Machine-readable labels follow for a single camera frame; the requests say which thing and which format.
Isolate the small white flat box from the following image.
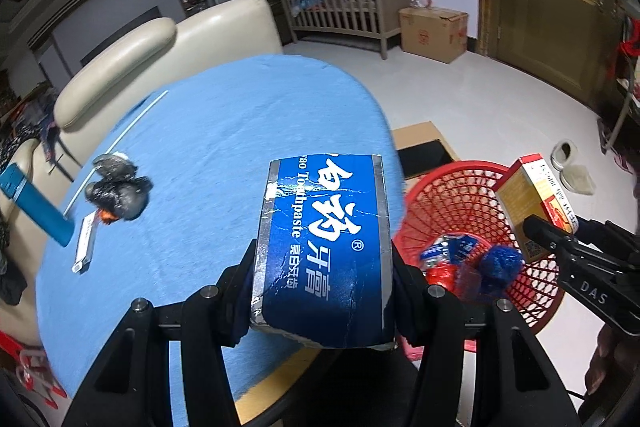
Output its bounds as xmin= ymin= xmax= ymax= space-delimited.
xmin=71 ymin=212 xmax=98 ymax=275

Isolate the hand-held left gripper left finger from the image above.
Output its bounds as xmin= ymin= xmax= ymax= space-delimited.
xmin=61 ymin=239 xmax=258 ymax=427

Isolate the blue plastic wrapper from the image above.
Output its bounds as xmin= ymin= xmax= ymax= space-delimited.
xmin=480 ymin=244 xmax=523 ymax=298

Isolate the blue white snack packet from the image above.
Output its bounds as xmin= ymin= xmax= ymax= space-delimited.
xmin=420 ymin=232 xmax=483 ymax=268

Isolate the beige slipper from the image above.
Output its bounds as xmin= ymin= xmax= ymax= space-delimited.
xmin=560 ymin=164 xmax=596 ymax=194
xmin=550 ymin=142 xmax=578 ymax=172

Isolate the crumpled black plastic bag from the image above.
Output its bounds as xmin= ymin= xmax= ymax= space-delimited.
xmin=84 ymin=152 xmax=152 ymax=223

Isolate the dark clothing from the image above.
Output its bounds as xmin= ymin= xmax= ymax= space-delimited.
xmin=0 ymin=207 xmax=27 ymax=306

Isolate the blue toothpaste box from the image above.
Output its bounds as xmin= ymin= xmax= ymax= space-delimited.
xmin=248 ymin=152 xmax=398 ymax=352

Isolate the thin white rod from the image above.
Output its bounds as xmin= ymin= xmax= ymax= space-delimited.
xmin=62 ymin=90 xmax=170 ymax=212

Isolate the person's right hand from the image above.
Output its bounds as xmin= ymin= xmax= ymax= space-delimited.
xmin=587 ymin=322 xmax=640 ymax=388

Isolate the brown cardboard box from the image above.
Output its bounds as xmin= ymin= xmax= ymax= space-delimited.
xmin=398 ymin=6 xmax=469 ymax=64

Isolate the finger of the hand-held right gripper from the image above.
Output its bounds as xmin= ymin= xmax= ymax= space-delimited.
xmin=574 ymin=218 xmax=627 ymax=239
xmin=522 ymin=214 xmax=590 ymax=269

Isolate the long blue rectangular box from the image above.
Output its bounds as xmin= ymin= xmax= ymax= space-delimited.
xmin=0 ymin=163 xmax=73 ymax=248

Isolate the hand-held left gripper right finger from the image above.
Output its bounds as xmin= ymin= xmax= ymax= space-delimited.
xmin=387 ymin=239 xmax=583 ymax=427

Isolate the red plastic basket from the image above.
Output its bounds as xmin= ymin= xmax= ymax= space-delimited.
xmin=395 ymin=160 xmax=568 ymax=353

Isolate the wooden door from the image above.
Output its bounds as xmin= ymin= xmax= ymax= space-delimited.
xmin=467 ymin=0 xmax=640 ymax=112

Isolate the flat cardboard sheet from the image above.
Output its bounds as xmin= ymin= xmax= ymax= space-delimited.
xmin=391 ymin=121 xmax=463 ymax=180

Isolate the yellow red carton box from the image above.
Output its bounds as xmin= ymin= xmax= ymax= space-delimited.
xmin=495 ymin=155 xmax=581 ymax=264

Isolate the red plastic wrapper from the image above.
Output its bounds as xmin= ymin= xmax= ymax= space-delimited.
xmin=425 ymin=262 xmax=458 ymax=295

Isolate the cream leather sofa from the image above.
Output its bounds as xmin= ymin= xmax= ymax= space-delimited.
xmin=0 ymin=0 xmax=283 ymax=303

